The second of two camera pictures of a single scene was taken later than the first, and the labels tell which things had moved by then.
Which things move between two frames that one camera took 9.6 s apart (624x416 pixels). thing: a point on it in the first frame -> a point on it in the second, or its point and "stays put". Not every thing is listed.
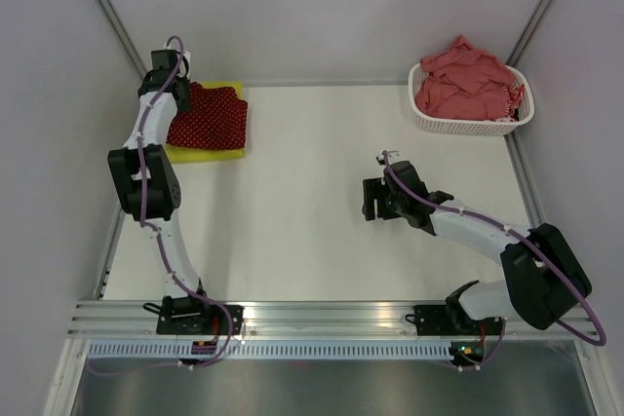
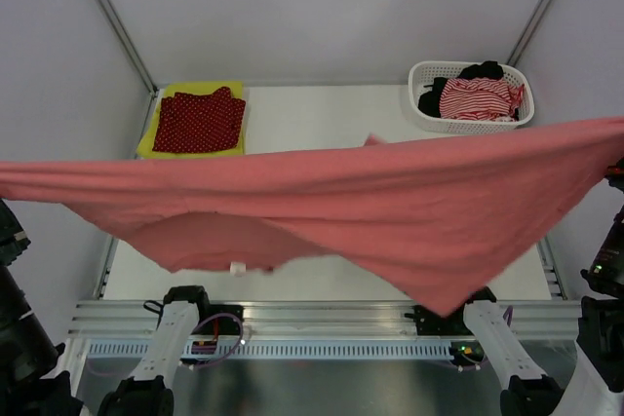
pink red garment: [460, 82] -> [448, 219]
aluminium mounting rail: [119, 318] stays put
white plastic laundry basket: [428, 123] stays put
